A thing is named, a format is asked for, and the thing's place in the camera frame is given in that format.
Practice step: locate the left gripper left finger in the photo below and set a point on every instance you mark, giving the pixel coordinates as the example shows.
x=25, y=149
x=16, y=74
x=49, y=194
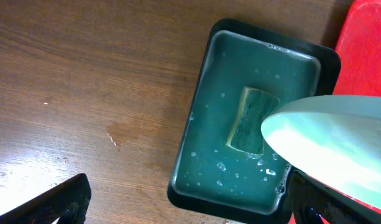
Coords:
x=65, y=203

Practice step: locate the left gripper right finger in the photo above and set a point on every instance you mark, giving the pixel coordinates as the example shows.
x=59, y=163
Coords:
x=312, y=202

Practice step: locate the mint green plate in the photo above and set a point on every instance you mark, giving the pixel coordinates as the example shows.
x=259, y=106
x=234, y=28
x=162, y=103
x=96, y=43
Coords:
x=336, y=139

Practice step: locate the green yellow sponge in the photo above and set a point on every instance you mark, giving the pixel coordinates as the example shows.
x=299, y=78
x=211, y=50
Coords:
x=255, y=105

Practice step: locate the dark green water tray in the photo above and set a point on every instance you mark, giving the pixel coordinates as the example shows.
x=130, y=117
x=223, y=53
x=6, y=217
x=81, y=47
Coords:
x=210, y=177

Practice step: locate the red plastic tray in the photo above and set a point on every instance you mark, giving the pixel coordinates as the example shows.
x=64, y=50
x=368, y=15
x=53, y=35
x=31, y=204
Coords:
x=359, y=47

